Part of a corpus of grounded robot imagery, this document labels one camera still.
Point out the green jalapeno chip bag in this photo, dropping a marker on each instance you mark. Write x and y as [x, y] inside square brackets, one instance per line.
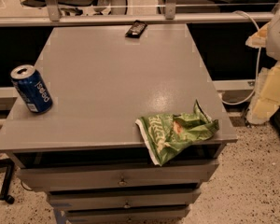
[167, 135]

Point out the grey drawer cabinet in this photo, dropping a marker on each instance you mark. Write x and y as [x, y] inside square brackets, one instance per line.
[101, 82]

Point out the black snack bar wrapper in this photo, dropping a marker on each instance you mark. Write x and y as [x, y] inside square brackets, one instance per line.
[136, 29]

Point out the top grey drawer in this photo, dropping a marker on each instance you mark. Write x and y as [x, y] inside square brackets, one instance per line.
[117, 176]

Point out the grey drawer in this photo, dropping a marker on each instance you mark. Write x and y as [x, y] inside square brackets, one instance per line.
[121, 215]
[124, 199]
[117, 176]

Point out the bottom grey drawer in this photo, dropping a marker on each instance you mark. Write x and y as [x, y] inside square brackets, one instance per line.
[121, 215]

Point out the blue pepsi can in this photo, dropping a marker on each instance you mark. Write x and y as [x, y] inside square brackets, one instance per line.
[31, 87]

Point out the middle grey drawer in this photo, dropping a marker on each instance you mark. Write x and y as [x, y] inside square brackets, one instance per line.
[124, 199]

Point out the black chair base leg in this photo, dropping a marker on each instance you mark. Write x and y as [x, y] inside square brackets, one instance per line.
[8, 166]

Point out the metal railing frame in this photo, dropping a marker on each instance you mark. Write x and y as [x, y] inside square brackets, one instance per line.
[29, 13]

